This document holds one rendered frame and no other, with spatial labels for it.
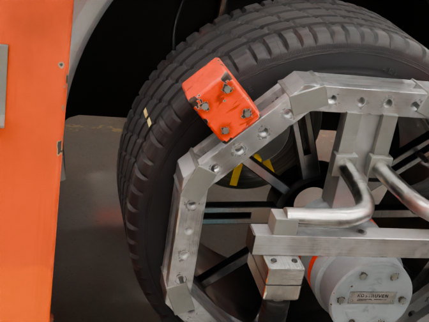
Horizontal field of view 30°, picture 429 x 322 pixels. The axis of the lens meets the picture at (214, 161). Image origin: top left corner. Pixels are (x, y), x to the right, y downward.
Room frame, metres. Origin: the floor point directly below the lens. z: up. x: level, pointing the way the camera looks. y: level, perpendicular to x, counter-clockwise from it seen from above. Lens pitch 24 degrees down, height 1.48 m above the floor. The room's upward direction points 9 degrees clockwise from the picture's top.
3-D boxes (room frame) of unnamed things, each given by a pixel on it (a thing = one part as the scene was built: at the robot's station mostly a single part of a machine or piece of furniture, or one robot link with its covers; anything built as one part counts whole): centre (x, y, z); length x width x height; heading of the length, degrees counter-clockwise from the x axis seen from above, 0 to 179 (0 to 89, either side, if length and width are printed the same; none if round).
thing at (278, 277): (0.92, -0.10, 0.93); 0.09 x 0.05 x 0.05; 15
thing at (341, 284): (1.09, -0.23, 0.85); 0.21 x 0.14 x 0.14; 15
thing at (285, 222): (1.01, -0.15, 1.03); 0.19 x 0.18 x 0.11; 15
